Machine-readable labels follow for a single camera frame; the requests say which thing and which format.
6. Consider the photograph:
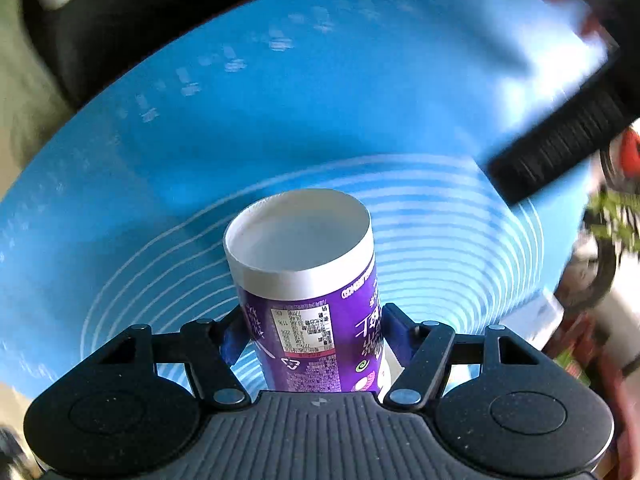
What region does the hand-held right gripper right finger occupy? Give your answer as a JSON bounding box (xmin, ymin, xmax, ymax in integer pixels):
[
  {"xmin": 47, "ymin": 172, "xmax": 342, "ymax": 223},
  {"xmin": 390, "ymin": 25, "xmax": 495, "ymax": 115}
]
[{"xmin": 381, "ymin": 303, "xmax": 551, "ymax": 409}]

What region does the blue silicone mat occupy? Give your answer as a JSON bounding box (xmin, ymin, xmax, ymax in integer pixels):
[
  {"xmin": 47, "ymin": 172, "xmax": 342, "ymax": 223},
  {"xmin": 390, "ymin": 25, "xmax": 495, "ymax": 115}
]
[{"xmin": 0, "ymin": 0, "xmax": 621, "ymax": 401}]

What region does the black ribbed device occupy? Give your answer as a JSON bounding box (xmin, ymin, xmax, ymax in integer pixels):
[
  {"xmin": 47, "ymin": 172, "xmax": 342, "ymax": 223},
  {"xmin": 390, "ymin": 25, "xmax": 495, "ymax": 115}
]
[{"xmin": 486, "ymin": 25, "xmax": 640, "ymax": 207}]

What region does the purple and white cup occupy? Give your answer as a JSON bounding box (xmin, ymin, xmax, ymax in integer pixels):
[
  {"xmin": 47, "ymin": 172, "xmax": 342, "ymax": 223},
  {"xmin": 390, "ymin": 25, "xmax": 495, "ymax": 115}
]
[{"xmin": 223, "ymin": 188, "xmax": 385, "ymax": 394}]

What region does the white box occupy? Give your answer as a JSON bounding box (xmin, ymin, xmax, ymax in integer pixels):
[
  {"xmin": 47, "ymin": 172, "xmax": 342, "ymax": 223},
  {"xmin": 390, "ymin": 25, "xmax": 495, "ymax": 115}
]
[{"xmin": 500, "ymin": 292, "xmax": 566, "ymax": 351}]

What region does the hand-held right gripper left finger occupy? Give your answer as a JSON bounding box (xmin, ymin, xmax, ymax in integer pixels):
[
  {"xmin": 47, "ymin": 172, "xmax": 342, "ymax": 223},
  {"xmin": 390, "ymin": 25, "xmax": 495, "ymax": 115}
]
[{"xmin": 88, "ymin": 304, "xmax": 252, "ymax": 407}]

